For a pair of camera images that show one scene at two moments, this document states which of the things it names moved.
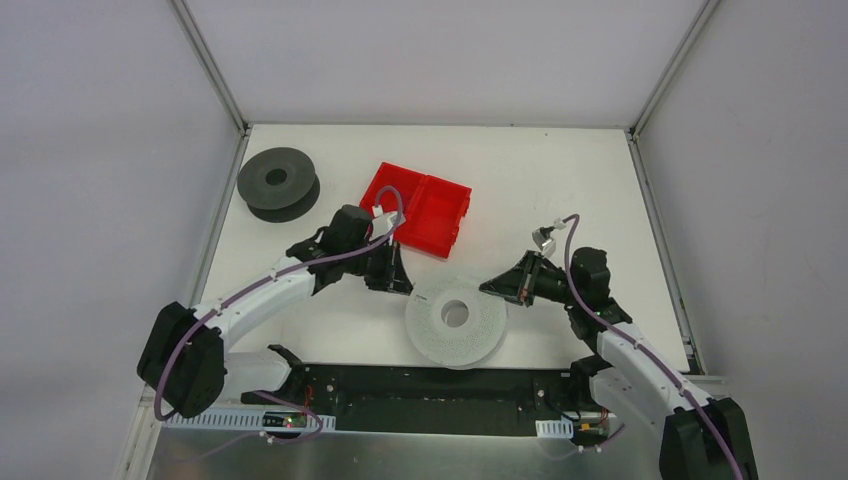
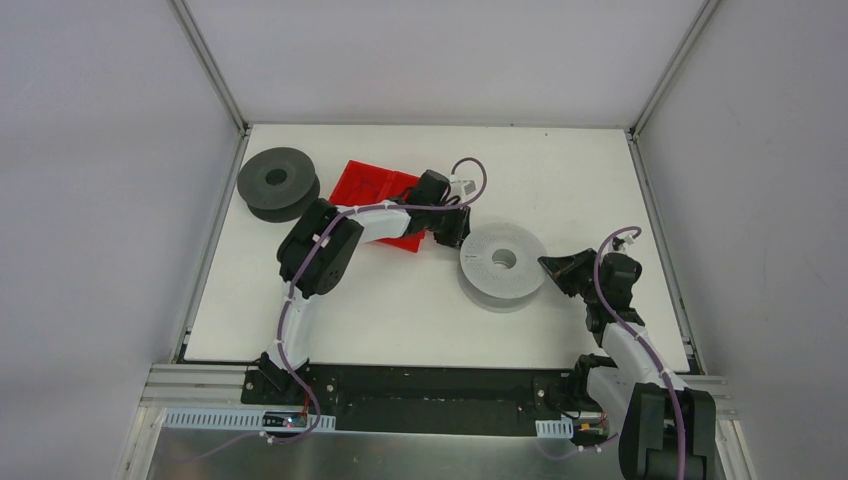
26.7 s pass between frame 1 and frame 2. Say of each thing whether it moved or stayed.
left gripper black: moved
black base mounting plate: stayed
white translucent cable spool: moved
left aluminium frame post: stayed
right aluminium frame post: stayed
